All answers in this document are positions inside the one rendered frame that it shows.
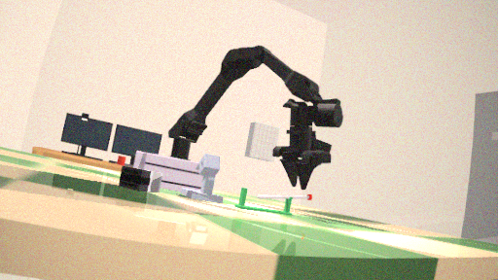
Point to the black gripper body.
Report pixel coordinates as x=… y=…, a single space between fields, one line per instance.
x=300 y=147

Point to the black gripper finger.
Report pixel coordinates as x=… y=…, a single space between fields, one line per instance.
x=291 y=169
x=304 y=172

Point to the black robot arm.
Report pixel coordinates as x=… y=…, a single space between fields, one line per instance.
x=236 y=64

